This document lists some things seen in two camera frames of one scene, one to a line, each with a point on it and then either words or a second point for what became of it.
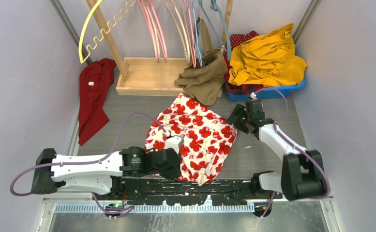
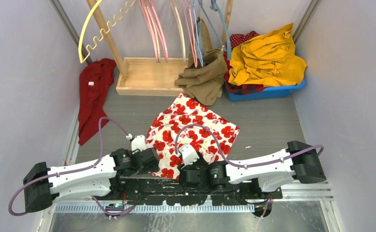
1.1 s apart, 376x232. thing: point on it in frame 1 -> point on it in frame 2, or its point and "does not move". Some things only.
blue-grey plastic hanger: x=215 y=6 does not move
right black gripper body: x=248 y=120 -> x=200 y=163
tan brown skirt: x=203 y=81 does not move
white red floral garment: x=208 y=138 does not move
